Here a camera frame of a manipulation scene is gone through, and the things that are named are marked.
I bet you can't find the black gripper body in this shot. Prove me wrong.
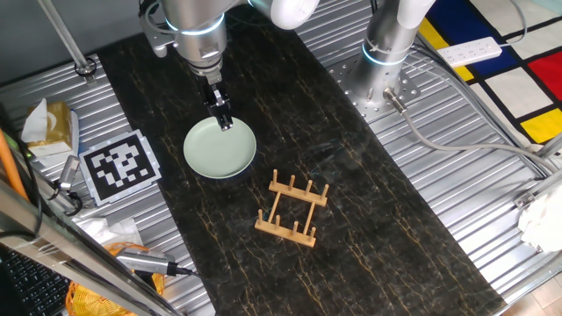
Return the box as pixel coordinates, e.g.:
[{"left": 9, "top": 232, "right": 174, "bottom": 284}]
[{"left": 199, "top": 72, "right": 230, "bottom": 113}]

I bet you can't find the pale green dish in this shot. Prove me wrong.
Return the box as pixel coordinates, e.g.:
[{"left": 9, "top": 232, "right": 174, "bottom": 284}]
[{"left": 183, "top": 116, "right": 257, "bottom": 180}]

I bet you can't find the wooden dish rack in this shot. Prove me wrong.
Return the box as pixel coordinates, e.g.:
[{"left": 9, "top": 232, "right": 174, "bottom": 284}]
[{"left": 254, "top": 169, "right": 330, "bottom": 248}]

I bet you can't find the black white marker board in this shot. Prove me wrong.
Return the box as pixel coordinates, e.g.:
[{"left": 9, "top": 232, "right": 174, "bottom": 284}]
[{"left": 77, "top": 128, "right": 162, "bottom": 207}]

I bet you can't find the white plastic bag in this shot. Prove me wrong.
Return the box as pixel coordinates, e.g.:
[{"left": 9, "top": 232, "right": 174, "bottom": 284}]
[{"left": 72, "top": 217, "right": 144, "bottom": 247}]

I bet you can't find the gold tissue box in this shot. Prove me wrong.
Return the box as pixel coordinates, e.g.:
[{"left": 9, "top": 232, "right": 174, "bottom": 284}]
[{"left": 20, "top": 97, "right": 74, "bottom": 158}]

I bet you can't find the thin metal pole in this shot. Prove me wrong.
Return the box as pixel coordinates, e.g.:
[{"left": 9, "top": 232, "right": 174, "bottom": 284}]
[{"left": 37, "top": 0, "right": 97, "bottom": 84}]

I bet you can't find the black marble table mat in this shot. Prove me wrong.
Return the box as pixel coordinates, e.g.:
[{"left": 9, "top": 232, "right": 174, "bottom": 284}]
[{"left": 95, "top": 0, "right": 508, "bottom": 316}]

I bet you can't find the orange tube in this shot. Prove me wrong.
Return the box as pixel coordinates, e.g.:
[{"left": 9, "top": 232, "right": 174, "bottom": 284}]
[{"left": 0, "top": 129, "right": 30, "bottom": 203}]

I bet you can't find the yellow wicker basket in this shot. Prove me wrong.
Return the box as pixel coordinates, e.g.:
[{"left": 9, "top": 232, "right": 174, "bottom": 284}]
[{"left": 64, "top": 241, "right": 166, "bottom": 316}]

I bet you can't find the black keyboard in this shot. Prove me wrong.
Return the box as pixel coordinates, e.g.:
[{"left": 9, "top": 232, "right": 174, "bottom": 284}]
[{"left": 0, "top": 248, "right": 71, "bottom": 316}]

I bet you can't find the white power strip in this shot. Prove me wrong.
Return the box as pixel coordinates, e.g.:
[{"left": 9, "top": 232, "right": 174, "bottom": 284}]
[{"left": 436, "top": 36, "right": 503, "bottom": 68}]

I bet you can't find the white crumpled cloth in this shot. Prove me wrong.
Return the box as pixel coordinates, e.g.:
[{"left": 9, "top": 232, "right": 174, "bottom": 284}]
[{"left": 517, "top": 183, "right": 562, "bottom": 254}]

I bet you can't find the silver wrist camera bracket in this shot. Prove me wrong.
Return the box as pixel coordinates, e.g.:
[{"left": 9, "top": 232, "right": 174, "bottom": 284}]
[{"left": 140, "top": 25, "right": 177, "bottom": 58}]

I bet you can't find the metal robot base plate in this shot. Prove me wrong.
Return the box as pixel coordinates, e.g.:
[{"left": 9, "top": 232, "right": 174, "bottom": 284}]
[{"left": 327, "top": 54, "right": 422, "bottom": 124}]

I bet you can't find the black camera cable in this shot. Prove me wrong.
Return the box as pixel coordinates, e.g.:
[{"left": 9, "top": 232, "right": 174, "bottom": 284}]
[{"left": 0, "top": 103, "right": 43, "bottom": 241}]

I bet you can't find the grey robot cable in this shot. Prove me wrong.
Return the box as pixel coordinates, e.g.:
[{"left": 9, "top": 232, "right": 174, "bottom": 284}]
[{"left": 382, "top": 87, "right": 558, "bottom": 175}]

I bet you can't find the large aluminium frame beam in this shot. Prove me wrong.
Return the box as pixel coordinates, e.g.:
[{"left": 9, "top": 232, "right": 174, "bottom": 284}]
[{"left": 0, "top": 179, "right": 185, "bottom": 316}]

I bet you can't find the grey power strip cable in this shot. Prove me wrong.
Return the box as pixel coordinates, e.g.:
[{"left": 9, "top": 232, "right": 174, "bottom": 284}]
[{"left": 498, "top": 0, "right": 528, "bottom": 48}]

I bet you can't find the aluminium frame strut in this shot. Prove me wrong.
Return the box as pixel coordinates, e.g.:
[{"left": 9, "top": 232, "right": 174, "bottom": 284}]
[{"left": 513, "top": 170, "right": 562, "bottom": 210}]

